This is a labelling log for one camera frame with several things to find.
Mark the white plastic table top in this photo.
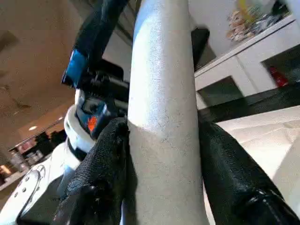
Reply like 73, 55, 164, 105
210, 105, 300, 225

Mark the pale small toy figure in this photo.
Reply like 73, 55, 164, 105
226, 9, 256, 43

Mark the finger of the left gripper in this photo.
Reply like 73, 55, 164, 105
191, 27, 211, 72

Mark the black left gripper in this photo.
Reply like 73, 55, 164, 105
77, 0, 131, 139

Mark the dark tangled small object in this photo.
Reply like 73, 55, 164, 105
254, 14, 282, 32

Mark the white cabinet with glass doors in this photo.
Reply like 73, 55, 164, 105
194, 14, 300, 111

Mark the white plastic table leg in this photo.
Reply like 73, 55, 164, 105
127, 0, 210, 225

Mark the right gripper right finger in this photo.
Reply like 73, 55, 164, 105
198, 116, 300, 225

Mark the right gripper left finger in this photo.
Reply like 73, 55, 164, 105
52, 116, 138, 225

